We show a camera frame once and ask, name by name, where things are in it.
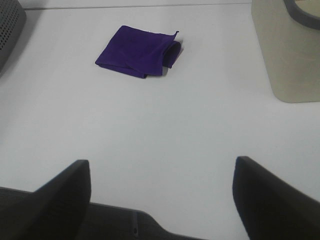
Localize beige bin with grey rim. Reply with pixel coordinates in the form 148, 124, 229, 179
251, 0, 320, 103

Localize purple towel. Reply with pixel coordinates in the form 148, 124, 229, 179
95, 25, 182, 79

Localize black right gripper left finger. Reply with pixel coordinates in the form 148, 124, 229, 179
0, 160, 91, 240

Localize grey perforated laundry basket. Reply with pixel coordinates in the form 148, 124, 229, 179
0, 0, 27, 71

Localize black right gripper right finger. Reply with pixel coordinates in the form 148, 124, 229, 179
232, 156, 320, 240

